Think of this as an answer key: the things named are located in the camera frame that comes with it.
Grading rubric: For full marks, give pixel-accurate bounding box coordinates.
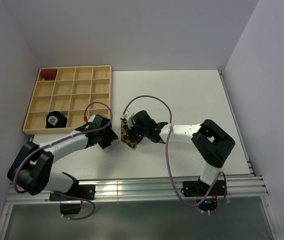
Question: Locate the wooden compartment tray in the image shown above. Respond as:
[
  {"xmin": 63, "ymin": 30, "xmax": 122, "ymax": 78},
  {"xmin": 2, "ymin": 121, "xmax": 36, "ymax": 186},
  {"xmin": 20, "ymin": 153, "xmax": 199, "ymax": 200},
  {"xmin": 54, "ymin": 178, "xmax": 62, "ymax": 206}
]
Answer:
[{"xmin": 23, "ymin": 65, "xmax": 112, "ymax": 135}]

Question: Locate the red rolled sock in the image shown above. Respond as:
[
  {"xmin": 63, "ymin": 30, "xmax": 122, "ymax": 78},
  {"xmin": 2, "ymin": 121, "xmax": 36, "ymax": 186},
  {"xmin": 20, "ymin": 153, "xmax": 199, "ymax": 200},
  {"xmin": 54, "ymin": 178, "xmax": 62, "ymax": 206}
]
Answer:
[{"xmin": 41, "ymin": 69, "xmax": 58, "ymax": 81}]

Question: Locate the brown argyle sock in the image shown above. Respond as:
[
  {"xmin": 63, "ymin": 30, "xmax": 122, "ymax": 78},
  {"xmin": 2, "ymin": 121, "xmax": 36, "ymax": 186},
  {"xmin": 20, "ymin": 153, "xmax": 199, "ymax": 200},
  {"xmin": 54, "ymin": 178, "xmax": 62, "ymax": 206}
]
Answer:
[{"xmin": 120, "ymin": 119, "xmax": 138, "ymax": 150}]

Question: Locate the aluminium rail frame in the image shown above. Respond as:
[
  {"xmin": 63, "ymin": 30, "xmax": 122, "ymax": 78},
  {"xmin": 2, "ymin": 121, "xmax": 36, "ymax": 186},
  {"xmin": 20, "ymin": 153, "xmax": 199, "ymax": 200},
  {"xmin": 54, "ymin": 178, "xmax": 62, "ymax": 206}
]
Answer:
[{"xmin": 0, "ymin": 70, "xmax": 281, "ymax": 240}]

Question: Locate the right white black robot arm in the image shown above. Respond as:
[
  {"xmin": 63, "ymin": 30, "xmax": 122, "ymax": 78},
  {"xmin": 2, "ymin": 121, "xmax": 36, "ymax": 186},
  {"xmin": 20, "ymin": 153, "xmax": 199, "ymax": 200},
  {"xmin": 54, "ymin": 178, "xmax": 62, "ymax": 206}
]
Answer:
[{"xmin": 121, "ymin": 110, "xmax": 235, "ymax": 195}]

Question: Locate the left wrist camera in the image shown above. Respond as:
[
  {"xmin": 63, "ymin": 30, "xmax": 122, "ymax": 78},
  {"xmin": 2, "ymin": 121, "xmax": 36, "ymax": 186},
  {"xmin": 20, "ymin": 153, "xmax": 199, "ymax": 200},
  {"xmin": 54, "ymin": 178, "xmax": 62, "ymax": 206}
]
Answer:
[{"xmin": 83, "ymin": 114, "xmax": 95, "ymax": 123}]

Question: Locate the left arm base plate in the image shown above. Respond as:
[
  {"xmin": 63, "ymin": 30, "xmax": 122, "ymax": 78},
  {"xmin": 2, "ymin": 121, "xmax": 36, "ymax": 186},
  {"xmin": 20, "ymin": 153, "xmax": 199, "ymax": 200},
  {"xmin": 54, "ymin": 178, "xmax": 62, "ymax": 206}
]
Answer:
[{"xmin": 49, "ymin": 183, "xmax": 96, "ymax": 216}]

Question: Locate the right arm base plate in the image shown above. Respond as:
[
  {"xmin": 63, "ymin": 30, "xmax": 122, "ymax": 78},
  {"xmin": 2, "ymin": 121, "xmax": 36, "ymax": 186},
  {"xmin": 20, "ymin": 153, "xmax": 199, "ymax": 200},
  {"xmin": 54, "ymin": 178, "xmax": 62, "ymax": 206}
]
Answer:
[{"xmin": 180, "ymin": 180, "xmax": 226, "ymax": 197}]

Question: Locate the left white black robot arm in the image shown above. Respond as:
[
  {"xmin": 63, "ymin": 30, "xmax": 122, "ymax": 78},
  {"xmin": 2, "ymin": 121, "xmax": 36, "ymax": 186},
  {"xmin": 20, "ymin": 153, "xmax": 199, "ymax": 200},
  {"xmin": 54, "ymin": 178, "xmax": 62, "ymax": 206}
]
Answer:
[{"xmin": 7, "ymin": 114, "xmax": 118, "ymax": 200}]

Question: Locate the black sock with blue marks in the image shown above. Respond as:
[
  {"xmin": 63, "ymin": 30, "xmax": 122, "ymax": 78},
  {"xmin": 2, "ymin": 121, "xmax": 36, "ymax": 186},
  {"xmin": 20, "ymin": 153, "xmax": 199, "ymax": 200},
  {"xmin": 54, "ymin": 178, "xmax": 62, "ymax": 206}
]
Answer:
[{"xmin": 46, "ymin": 111, "xmax": 67, "ymax": 129}]

